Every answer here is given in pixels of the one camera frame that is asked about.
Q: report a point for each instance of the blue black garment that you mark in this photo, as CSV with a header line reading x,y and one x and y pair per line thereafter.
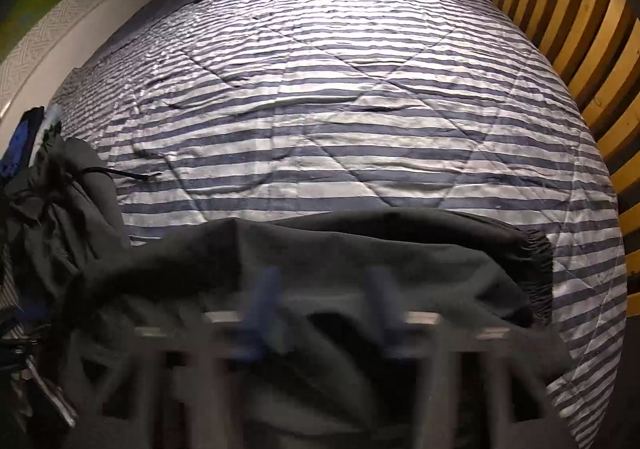
x,y
36,125

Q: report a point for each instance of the black trousers with elastic waistband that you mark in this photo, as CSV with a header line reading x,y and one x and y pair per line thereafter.
x,y
151,338

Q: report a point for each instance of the dark grey drawstring garment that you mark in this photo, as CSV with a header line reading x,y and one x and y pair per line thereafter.
x,y
61,214

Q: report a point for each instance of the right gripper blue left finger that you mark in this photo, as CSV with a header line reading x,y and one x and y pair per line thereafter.
x,y
258,316

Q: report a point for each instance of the blue white striped quilt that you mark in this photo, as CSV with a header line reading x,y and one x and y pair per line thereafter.
x,y
267,109

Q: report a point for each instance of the wooden slatted bed rail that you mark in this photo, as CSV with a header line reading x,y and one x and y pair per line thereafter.
x,y
594,46

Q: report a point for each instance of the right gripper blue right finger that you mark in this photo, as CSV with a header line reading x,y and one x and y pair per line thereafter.
x,y
387,313

